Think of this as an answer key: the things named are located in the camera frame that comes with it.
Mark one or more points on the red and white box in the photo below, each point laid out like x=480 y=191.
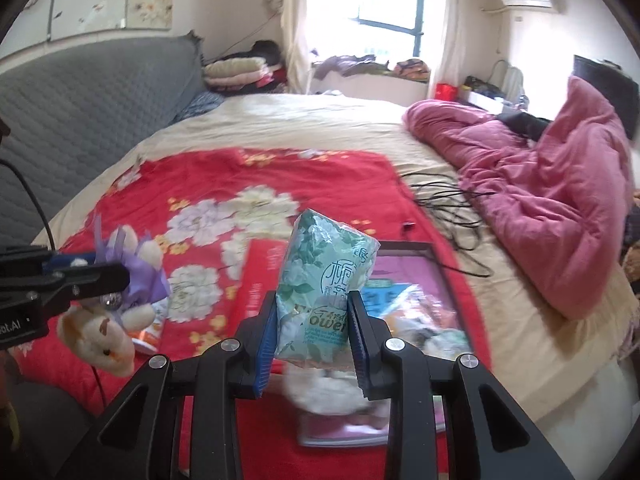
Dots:
x=255 y=280

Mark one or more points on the small purple bottle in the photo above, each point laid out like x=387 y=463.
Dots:
x=95 y=340

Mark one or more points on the brown fuzzy cloth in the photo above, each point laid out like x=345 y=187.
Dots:
x=631 y=260

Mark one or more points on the white window ledge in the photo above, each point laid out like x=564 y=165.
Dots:
x=370 y=90

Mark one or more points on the pale green packet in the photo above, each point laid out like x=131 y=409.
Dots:
x=452 y=340

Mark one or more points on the dark patterned cloth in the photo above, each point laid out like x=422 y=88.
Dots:
x=200 y=105

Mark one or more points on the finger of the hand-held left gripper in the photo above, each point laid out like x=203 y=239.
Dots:
x=95 y=280
x=65 y=261

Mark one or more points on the red floral bedspread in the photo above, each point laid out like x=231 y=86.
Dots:
x=325 y=120

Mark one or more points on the black television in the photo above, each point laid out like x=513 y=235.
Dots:
x=600 y=75

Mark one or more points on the purple garment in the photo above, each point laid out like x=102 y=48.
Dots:
x=350 y=66

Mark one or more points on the stack of folded clothes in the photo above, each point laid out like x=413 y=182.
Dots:
x=235 y=67

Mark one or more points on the grey quilted headboard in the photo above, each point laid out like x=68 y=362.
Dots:
x=100 y=90

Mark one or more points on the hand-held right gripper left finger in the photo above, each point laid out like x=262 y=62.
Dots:
x=265 y=350

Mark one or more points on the cream curtain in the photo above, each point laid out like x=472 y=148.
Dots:
x=450 y=30
x=295 y=25

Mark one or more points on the black garment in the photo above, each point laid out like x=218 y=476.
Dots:
x=522 y=124

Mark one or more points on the brown patterned garment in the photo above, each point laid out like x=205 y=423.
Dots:
x=412 y=70

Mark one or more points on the pink duvet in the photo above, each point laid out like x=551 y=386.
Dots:
x=550 y=210

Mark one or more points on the red bag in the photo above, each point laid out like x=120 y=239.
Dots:
x=445 y=91

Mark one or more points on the floral wall panel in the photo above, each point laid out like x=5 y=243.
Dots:
x=100 y=0

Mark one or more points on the black bag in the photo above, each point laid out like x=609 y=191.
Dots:
x=480 y=86

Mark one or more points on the red floral blanket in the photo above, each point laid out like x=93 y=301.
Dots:
x=210 y=175

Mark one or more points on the green floral tissue packet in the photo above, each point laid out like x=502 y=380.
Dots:
x=320 y=285

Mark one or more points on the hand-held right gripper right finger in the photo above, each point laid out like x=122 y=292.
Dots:
x=359 y=350

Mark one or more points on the white plush toy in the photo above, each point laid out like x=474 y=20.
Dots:
x=325 y=395

